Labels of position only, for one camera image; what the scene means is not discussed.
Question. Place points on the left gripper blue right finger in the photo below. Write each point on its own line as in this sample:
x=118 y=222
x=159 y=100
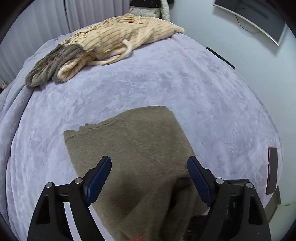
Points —
x=235 y=209

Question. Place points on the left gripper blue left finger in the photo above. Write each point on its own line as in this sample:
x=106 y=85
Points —
x=49 y=221

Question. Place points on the olive brown knit sweater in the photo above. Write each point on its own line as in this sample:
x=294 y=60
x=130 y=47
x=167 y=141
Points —
x=148 y=192

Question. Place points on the black clothes pile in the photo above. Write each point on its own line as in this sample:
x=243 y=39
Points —
x=151 y=8

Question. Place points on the lavender textured bed blanket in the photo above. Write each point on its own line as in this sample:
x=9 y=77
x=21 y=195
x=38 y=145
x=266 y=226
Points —
x=225 y=122

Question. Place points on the grey brown knit garment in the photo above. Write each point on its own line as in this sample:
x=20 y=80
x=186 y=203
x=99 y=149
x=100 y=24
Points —
x=47 y=68

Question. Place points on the cream striped knit garment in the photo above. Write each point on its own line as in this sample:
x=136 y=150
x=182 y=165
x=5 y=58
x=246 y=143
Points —
x=110 y=41

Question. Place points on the white curved monitor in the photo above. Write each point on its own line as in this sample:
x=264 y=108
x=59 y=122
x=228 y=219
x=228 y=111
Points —
x=258 y=13

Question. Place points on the dark brown bed frame panel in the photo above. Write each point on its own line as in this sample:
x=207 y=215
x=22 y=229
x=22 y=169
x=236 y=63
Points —
x=272 y=174

